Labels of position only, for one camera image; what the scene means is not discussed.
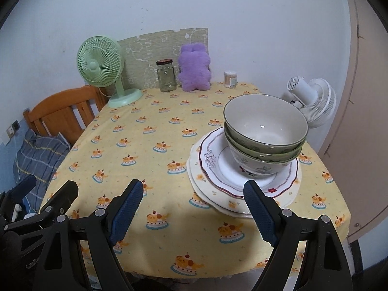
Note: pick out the blue checked bed sheet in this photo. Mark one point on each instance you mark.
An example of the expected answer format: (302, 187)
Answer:
(35, 203)

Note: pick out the glass jar with dark lid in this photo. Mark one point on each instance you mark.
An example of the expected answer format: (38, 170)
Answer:
(166, 78)

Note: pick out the wooden bed headboard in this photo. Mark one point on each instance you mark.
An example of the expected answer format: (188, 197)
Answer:
(60, 103)

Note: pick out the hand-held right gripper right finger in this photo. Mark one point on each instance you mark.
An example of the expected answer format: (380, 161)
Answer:
(262, 215)

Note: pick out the large round floral plate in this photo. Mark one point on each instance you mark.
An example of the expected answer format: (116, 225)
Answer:
(195, 169)

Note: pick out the scalloped floral plate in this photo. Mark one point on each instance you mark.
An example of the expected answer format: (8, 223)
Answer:
(224, 210)

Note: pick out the beige door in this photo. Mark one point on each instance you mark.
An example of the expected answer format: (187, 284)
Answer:
(357, 127)

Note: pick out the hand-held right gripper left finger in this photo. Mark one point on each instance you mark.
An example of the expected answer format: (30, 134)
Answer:
(127, 212)

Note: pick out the purple rimmed plate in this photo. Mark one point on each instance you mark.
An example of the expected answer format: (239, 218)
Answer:
(221, 163)

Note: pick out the white desk fan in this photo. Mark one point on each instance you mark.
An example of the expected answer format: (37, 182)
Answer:
(318, 103)

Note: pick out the green desk fan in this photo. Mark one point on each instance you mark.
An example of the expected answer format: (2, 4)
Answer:
(97, 63)

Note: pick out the wall socket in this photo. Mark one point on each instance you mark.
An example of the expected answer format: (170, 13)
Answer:
(13, 125)

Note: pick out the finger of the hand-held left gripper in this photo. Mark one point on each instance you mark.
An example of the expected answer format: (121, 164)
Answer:
(63, 195)
(22, 188)

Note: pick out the yellow cake print tablecloth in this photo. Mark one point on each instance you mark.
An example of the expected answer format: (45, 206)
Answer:
(151, 127)

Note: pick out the green patterned board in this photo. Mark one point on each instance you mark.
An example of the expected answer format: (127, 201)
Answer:
(142, 54)

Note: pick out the purple plush toy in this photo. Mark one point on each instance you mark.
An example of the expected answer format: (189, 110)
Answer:
(194, 66)

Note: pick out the floral ceramic bowl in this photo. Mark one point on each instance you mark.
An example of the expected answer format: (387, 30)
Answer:
(260, 168)
(266, 118)
(266, 157)

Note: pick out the grey plaid pillow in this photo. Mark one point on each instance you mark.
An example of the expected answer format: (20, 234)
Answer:
(39, 154)

